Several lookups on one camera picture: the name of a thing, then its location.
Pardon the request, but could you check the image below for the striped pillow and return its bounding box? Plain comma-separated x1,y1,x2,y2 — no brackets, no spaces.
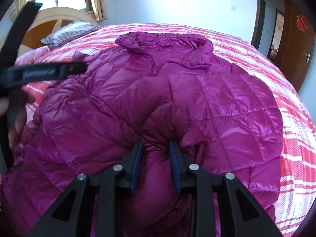
40,21,101,49

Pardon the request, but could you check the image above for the cream wooden headboard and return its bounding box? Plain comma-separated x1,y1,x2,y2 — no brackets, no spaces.
18,7,99,56

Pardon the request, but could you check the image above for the silver door handle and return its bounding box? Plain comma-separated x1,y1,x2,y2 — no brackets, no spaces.
304,53,311,63

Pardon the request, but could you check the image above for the red white plaid bed cover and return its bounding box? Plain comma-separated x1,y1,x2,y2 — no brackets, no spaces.
26,24,315,236

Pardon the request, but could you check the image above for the person left hand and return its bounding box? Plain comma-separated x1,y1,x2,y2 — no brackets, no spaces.
1,90,27,150

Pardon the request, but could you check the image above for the dark door frame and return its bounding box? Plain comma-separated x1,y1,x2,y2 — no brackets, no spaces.
251,0,288,57

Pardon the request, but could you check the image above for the brown wooden door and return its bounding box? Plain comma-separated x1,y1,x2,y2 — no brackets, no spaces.
275,0,315,91

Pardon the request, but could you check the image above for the magenta quilted down jacket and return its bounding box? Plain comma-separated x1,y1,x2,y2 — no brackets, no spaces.
1,32,283,236

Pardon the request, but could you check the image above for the red double happiness decoration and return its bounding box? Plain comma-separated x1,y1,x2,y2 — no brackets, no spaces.
296,14,308,33

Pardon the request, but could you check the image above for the pink floral folded quilt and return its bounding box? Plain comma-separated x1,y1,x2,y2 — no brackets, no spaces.
14,45,50,66

